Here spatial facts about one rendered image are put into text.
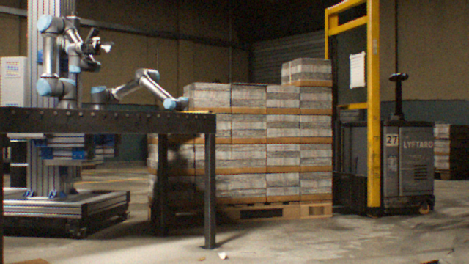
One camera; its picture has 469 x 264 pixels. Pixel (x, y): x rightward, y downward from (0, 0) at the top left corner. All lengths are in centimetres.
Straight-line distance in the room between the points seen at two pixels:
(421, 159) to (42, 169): 303
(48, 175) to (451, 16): 812
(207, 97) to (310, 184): 110
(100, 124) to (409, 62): 854
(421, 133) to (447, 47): 578
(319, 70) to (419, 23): 648
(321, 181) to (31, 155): 224
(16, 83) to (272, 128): 193
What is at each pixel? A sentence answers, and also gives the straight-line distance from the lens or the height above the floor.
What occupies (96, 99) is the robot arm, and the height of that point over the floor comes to 94.
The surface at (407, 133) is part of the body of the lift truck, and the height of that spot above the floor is 68.
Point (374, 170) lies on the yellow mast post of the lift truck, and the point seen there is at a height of 39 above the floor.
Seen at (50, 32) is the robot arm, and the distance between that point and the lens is 364.
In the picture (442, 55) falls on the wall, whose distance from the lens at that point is 1036.
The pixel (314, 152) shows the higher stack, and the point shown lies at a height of 53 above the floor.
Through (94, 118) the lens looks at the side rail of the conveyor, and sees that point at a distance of 269.
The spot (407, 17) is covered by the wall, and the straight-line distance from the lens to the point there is 1083.
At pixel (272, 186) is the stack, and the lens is 413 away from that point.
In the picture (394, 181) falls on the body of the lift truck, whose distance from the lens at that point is 451.
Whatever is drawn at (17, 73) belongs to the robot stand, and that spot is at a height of 111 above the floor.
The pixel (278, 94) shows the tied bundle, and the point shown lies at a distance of 415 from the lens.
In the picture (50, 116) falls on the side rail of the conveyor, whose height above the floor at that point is 76.
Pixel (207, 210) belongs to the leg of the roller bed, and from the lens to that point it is 314.
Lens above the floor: 67
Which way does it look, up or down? level
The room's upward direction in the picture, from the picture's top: straight up
